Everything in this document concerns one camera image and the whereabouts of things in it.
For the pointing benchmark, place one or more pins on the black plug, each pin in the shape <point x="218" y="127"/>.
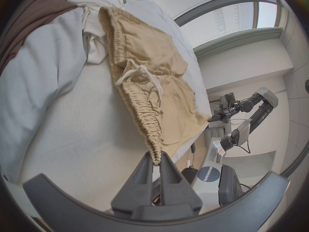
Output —
<point x="193" y="147"/>

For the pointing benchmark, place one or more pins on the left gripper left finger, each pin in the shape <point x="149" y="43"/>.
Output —
<point x="137" y="190"/>

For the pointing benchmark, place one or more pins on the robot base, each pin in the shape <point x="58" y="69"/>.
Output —
<point x="207" y="153"/>

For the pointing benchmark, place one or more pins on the brown garment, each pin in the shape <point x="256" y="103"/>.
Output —
<point x="31" y="16"/>

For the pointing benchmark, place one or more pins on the cream white garment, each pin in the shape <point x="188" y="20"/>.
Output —
<point x="96" y="32"/>

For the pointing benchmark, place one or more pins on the bed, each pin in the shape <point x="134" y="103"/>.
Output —
<point x="84" y="129"/>

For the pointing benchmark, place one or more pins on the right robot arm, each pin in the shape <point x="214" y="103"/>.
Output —
<point x="262" y="115"/>

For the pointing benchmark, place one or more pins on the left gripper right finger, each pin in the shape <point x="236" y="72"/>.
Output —
<point x="176" y="190"/>

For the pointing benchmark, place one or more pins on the grey-green curtain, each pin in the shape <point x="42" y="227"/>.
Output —
<point x="241" y="41"/>

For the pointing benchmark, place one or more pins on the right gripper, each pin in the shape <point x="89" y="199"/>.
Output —
<point x="221" y="117"/>

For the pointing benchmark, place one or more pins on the tan shorts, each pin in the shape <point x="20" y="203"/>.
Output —
<point x="149" y="57"/>

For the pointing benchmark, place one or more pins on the window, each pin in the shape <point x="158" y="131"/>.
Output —
<point x="255" y="8"/>

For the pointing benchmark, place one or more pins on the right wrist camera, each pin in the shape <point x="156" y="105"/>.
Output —
<point x="229" y="98"/>

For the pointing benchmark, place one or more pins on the pale grey garment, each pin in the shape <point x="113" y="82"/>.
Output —
<point x="36" y="81"/>

